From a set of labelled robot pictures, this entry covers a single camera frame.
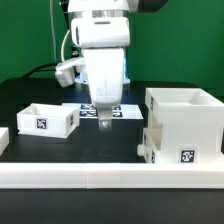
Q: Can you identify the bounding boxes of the white U-shaped border fence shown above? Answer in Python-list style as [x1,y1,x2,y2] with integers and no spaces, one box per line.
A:
[0,127,224,190]

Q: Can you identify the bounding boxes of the black cable at base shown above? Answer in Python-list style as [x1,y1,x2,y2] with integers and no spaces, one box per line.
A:
[22,61,61,80]

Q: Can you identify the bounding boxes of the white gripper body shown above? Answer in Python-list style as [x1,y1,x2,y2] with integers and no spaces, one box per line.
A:
[83,48,124,109]

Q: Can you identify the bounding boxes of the white drawer cabinet frame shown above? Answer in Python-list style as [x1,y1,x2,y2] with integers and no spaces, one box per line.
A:
[145,88,224,164]

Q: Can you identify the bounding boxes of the white marker sheet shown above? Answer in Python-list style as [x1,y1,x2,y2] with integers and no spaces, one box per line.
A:
[63,103,143,120]

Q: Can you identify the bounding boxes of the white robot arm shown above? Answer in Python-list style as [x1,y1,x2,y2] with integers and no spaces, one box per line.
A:
[55,0,168,131]

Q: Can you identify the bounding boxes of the grey camera cable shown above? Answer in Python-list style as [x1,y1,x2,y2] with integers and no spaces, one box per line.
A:
[60,29,72,63]

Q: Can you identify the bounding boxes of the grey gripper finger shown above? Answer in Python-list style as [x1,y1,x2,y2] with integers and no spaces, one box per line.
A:
[98,109,112,131]

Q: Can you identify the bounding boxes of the white hanging cable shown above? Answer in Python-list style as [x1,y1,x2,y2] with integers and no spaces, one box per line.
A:
[49,0,58,80]

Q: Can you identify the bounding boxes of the white drawer box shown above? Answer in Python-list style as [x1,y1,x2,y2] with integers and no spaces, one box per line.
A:
[17,103,80,138]
[137,128,162,163]

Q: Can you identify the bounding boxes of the white front drawer box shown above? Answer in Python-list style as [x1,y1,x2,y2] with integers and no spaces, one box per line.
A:
[137,128,162,163]

